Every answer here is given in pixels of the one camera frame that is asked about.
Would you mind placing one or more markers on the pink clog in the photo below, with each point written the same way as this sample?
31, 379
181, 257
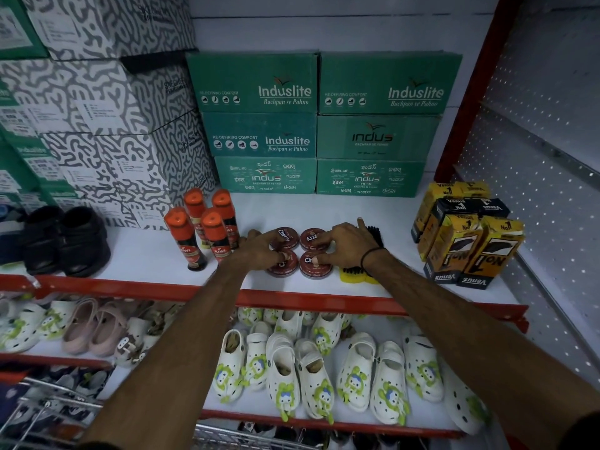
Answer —
79, 323
108, 328

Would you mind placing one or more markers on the dark blue shoe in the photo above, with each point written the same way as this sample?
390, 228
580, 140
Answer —
10, 238

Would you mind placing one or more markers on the red metal upright post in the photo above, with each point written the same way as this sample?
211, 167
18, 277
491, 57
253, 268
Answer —
473, 88

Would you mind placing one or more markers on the person's right thumb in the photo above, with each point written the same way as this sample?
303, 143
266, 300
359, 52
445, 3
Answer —
319, 260

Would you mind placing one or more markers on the black shirt sleeve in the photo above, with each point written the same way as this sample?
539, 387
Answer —
581, 433

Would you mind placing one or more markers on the person's left hand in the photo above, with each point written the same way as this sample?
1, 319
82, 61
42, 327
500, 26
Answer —
255, 253

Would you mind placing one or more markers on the person's right hand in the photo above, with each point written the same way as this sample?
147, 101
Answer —
349, 250

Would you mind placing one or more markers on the person's left forearm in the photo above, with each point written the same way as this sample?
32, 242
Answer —
178, 360

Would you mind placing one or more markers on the green boxes with white labels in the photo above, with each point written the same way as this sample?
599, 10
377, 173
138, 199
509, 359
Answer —
18, 154

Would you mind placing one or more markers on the person's left thumb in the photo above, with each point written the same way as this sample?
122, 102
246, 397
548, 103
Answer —
281, 258

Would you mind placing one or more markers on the black white patterned shoe box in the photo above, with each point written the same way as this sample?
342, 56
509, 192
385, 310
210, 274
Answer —
93, 96
136, 173
112, 23

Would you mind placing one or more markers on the black wristband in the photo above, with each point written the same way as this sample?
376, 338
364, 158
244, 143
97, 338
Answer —
363, 262

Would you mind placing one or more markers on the pile of dark patterned footwear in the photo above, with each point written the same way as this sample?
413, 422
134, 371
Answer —
56, 384

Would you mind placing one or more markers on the person's right forearm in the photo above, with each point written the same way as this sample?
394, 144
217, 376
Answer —
468, 351

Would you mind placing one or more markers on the stack of green shoe boxes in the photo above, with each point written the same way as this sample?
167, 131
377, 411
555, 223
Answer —
323, 131

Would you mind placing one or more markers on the red edged white shelf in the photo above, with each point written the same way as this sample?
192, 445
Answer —
140, 257
262, 403

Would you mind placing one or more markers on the yellow black brush box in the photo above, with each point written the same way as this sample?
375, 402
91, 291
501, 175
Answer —
468, 207
492, 253
433, 192
450, 248

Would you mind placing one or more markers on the person's right little finger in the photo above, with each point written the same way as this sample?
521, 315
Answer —
362, 223

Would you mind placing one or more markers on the red round shoe polish tin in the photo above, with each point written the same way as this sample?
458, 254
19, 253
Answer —
310, 238
288, 233
309, 271
286, 268

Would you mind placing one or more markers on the white perforated panel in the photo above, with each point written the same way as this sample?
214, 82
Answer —
548, 149

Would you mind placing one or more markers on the black shoe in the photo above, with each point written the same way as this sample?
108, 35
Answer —
42, 238
86, 241

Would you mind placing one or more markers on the orange capped shoe polish bottle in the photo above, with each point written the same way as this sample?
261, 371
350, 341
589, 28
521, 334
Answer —
216, 238
194, 203
183, 238
225, 206

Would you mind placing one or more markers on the row of white green clogs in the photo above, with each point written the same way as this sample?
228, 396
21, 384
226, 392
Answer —
356, 370

